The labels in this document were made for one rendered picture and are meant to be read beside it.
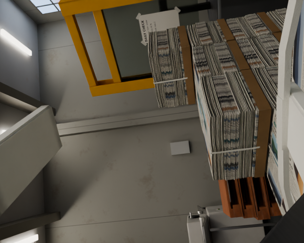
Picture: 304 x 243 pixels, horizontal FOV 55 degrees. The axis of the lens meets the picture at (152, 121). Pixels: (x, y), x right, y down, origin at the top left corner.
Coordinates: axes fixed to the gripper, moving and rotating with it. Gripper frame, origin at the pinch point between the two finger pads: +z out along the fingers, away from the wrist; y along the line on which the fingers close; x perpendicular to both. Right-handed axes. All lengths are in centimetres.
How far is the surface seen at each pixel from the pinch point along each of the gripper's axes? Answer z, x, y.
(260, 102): 91, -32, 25
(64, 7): 181, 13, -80
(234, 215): 235, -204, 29
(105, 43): 193, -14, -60
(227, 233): 370, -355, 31
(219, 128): 88, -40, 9
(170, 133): 653, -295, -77
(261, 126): 89, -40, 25
